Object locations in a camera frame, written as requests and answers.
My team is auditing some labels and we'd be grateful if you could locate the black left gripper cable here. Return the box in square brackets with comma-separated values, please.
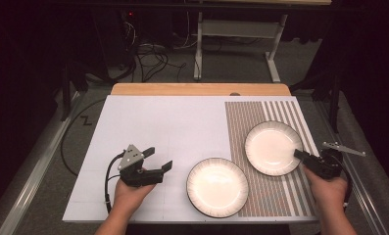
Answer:
[104, 150, 126, 213]

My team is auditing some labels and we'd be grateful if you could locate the person's left hand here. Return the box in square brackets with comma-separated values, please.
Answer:
[112, 177, 157, 213]

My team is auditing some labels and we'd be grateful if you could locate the black equipment with red light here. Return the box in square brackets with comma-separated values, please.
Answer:
[93, 8, 138, 71]

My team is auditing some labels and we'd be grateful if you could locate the white board with striped print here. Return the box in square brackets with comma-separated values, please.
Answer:
[62, 95, 323, 224]

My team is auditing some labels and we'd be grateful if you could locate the person's right hand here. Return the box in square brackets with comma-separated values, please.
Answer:
[302, 164, 349, 211]

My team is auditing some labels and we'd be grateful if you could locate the white plate with dark rim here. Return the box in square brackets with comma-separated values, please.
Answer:
[244, 120, 305, 177]
[185, 157, 250, 219]

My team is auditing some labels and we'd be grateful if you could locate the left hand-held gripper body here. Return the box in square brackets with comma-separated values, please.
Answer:
[118, 144, 166, 188]

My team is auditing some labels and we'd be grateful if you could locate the white metal desk frame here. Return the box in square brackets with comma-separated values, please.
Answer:
[193, 11, 289, 83]

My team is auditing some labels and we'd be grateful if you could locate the black metal stand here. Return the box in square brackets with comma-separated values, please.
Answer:
[59, 62, 89, 122]
[289, 72, 342, 133]

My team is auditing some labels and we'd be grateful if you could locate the tangle of floor cables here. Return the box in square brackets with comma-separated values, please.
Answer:
[122, 19, 188, 82]

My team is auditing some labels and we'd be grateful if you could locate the wooden table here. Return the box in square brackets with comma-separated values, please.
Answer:
[111, 82, 292, 97]

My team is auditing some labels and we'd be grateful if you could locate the aluminium floor rail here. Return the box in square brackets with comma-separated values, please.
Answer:
[0, 91, 86, 235]
[314, 100, 389, 235]

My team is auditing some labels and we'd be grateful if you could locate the dark curtain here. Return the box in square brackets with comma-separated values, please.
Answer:
[0, 0, 66, 210]
[322, 0, 389, 190]

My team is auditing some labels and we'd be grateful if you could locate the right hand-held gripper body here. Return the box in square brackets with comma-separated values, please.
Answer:
[304, 141, 366, 180]

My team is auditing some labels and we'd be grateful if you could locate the long black floor cable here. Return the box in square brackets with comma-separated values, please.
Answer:
[60, 97, 107, 177]

